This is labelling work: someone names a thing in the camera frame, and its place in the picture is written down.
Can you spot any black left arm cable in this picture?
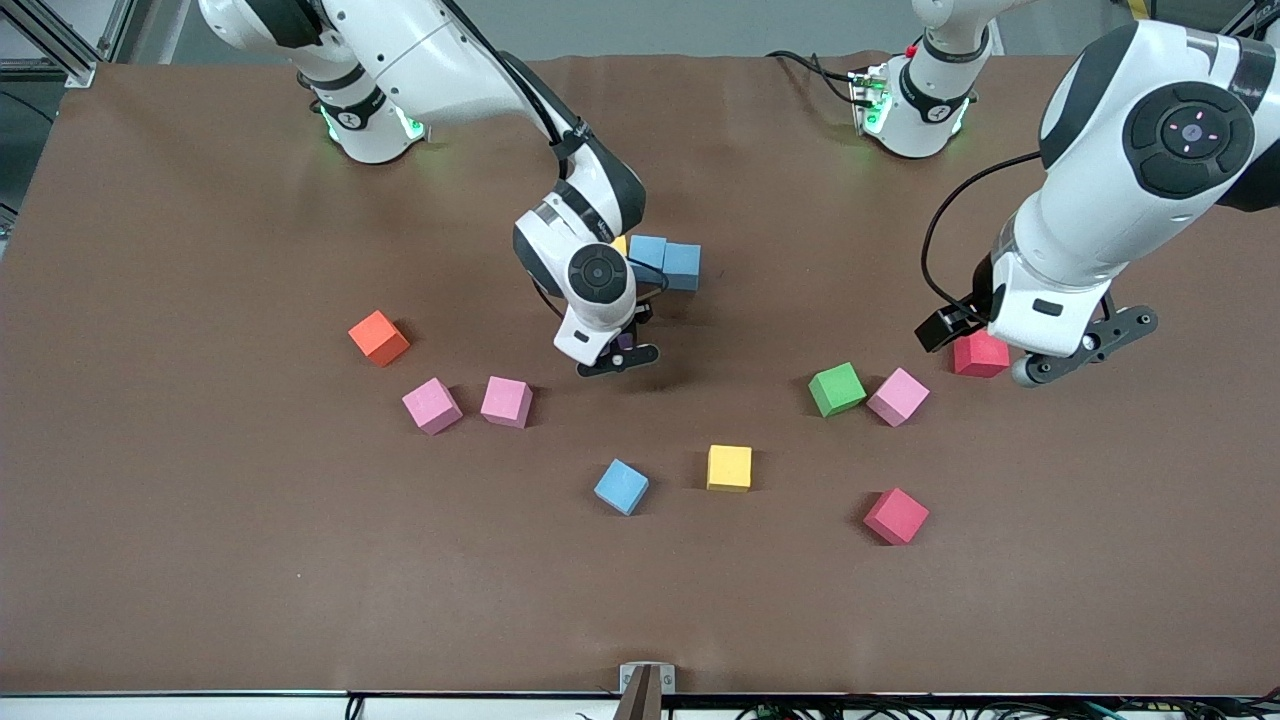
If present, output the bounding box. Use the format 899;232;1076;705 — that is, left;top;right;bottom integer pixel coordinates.
919;150;1046;323

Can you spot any black base cable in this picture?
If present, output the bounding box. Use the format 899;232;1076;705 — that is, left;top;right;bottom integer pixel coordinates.
768;50;863;106

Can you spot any pink foam cube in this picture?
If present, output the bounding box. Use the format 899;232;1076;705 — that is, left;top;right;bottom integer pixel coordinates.
866;366;931;429
401;376;464;436
480;375;534;430

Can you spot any brown table mat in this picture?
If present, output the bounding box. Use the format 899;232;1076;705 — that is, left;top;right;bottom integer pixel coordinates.
0;50;1280;698

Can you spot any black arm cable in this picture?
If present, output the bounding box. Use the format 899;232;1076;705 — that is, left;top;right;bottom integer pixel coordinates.
919;150;1046;323
440;0;669;298

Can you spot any orange foam cube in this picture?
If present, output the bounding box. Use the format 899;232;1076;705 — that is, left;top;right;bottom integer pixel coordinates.
347;309;412;368

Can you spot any grey metal bracket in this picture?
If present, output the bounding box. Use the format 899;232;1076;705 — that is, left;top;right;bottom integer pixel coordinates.
619;662;677;720

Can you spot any aluminium frame profile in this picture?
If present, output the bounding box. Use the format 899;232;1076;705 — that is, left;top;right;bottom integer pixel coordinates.
0;0;101;89

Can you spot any green foam cube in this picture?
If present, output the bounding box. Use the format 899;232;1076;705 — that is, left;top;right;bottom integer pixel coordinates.
808;361;868;419

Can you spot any rose red foam cube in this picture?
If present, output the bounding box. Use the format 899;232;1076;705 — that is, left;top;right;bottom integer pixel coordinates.
863;487;931;547

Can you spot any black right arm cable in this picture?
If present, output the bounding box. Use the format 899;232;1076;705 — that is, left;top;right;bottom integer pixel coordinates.
440;0;669;298

